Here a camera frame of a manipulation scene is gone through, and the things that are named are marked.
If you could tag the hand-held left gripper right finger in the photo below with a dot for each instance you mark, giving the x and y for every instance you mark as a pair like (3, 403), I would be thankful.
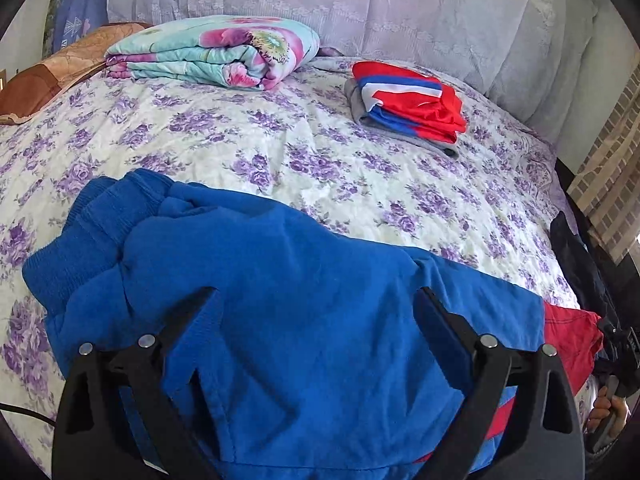
(440, 340)

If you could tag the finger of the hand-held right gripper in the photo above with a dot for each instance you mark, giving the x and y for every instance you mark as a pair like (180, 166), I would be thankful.
(610, 332)

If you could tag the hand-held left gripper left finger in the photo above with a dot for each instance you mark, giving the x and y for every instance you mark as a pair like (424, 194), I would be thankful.
(197, 307)

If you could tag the blue and red sweater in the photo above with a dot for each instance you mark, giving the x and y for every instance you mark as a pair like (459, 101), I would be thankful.
(310, 280)

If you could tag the person's right hand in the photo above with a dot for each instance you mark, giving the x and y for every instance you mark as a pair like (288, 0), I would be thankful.
(617, 410)

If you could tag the dark cloth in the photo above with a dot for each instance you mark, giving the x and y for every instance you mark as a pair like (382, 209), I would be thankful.
(580, 260)

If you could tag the brick patterned curtain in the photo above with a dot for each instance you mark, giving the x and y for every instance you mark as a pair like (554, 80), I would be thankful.
(610, 185)

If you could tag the purple floral bedspread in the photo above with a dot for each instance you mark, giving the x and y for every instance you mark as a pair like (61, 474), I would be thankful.
(250, 135)

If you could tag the folded red white blue garment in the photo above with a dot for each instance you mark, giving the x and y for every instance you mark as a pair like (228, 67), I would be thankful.
(415, 105)

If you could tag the folded grey garment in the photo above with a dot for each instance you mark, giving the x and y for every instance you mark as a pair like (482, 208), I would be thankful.
(360, 110)

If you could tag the folded teal floral blanket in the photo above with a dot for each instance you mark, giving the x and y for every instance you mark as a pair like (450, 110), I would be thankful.
(210, 50)

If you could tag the brown pillow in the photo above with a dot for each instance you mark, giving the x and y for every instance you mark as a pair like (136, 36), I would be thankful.
(55, 70)

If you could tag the green patterned board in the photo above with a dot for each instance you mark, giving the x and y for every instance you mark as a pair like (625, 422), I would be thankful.
(52, 25)

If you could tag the blue patterned hanging cloth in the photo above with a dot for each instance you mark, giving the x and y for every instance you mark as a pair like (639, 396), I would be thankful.
(82, 5)

